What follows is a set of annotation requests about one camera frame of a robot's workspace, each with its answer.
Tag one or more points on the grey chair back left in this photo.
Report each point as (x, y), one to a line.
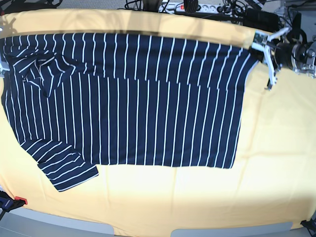
(13, 225)

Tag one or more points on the navy white striped T-shirt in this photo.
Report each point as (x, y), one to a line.
(76, 101)

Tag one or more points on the grey chair back right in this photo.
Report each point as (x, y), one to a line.
(234, 232)

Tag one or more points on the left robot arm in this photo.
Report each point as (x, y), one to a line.
(303, 52)

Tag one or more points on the black right table clamp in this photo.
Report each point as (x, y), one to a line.
(310, 226)

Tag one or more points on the white power strip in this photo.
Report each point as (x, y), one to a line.
(178, 7)

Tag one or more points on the blue red table clamp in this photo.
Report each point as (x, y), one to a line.
(7, 203)

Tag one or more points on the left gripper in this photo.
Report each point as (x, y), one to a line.
(281, 54)

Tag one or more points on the black power adapter box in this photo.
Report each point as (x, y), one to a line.
(255, 18)

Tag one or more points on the grey chair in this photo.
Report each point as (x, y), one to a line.
(234, 232)
(13, 225)

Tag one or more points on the yellow table cloth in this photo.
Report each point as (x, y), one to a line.
(273, 179)

